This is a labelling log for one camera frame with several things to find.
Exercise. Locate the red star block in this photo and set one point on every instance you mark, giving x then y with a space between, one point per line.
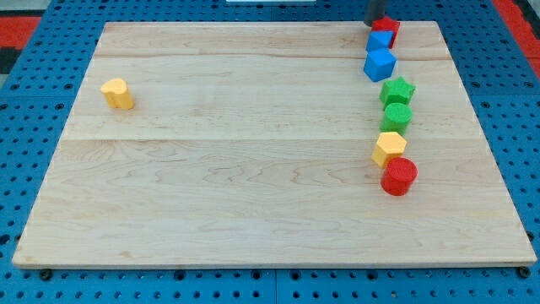
387 24

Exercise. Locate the green star block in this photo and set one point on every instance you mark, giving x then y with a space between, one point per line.
396 91

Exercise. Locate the blue triangle block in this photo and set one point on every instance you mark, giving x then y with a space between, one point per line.
379 40

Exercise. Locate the wooden board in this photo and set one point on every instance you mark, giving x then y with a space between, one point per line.
249 146

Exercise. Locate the yellow hexagon block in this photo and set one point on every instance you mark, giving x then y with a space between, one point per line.
388 146

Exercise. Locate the red cylinder block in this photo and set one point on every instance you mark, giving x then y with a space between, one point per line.
399 176

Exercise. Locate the green cylinder block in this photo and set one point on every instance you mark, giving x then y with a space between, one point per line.
396 118

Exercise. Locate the blue cube block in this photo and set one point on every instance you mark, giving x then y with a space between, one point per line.
379 64

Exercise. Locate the yellow heart block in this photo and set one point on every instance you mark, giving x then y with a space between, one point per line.
117 94

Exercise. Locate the dark cylindrical robot pusher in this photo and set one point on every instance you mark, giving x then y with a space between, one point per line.
374 10

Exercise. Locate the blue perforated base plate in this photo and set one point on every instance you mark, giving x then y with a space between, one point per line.
492 43

